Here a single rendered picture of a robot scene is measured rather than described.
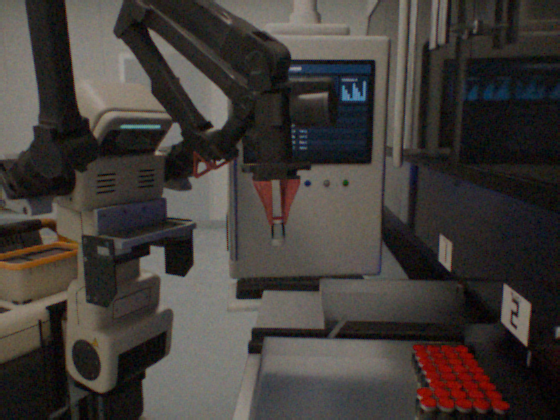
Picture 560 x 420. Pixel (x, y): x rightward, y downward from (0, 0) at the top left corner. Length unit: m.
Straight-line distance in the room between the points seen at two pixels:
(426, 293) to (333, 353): 0.42
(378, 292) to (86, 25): 5.88
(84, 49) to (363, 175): 5.46
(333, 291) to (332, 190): 0.42
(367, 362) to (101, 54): 6.00
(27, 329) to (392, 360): 0.95
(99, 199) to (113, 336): 0.32
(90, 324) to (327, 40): 1.01
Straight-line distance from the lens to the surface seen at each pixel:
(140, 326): 1.28
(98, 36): 6.62
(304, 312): 1.08
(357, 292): 1.21
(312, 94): 0.72
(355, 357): 0.89
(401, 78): 1.27
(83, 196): 1.15
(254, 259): 1.53
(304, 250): 1.54
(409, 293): 1.23
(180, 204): 6.30
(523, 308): 0.75
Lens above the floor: 1.28
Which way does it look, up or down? 10 degrees down
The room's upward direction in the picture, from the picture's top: straight up
